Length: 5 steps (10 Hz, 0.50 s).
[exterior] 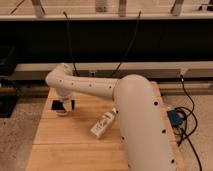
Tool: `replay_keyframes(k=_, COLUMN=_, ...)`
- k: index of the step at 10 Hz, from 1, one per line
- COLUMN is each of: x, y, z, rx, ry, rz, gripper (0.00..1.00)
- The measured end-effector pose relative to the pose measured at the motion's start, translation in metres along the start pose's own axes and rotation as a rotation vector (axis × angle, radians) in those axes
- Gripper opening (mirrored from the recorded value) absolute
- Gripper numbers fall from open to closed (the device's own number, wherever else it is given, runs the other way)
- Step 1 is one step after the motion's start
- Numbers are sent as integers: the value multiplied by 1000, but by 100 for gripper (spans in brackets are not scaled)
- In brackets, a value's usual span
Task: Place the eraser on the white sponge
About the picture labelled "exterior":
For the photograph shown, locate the black cable centre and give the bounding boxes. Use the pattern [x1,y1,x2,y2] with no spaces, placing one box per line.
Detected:
[111,10,142,77]

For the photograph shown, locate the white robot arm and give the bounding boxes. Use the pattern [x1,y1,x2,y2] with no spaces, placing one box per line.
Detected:
[45,63,177,171]

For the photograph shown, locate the blue electronic box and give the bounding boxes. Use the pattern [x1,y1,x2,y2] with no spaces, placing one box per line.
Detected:
[167,110,183,127]

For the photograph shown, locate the black eraser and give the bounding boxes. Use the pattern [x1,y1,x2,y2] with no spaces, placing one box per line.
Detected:
[51,100,64,110]

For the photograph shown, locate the black cable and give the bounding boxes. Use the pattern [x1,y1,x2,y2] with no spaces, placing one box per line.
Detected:
[111,10,142,77]
[171,73,203,171]
[62,11,80,77]

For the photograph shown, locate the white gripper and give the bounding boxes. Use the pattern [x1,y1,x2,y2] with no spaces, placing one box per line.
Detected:
[56,98,75,116]

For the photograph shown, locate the black cable right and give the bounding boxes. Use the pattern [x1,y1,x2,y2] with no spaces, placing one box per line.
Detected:
[171,73,203,171]

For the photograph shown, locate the black cable left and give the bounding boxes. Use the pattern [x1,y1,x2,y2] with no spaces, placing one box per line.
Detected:
[62,11,80,77]

